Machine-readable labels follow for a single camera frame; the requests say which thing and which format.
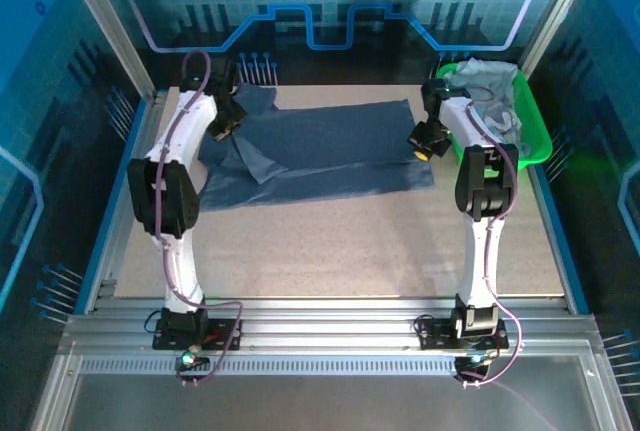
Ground aluminium frame post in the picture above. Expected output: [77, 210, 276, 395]
[55, 0, 157, 102]
[517, 0, 601, 83]

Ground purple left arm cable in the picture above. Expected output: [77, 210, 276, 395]
[152, 49, 245, 388]

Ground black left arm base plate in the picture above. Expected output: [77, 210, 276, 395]
[152, 318, 242, 351]

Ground green plastic tray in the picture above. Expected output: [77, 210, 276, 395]
[434, 61, 554, 172]

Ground small black LED connector board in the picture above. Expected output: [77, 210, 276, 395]
[453, 353, 494, 385]
[174, 350, 211, 383]

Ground grey metal sheet panel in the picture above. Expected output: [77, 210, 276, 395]
[62, 374, 604, 431]

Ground dark blue t-shirt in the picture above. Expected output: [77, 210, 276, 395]
[197, 81, 435, 212]

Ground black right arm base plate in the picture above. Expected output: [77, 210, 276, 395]
[415, 314, 510, 351]

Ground aluminium frame rail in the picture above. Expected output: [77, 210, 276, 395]
[57, 294, 609, 360]

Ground slotted grey cable duct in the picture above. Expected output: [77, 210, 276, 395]
[78, 357, 464, 377]

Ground pile of grey-blue clothes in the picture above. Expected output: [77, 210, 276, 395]
[446, 57, 532, 158]

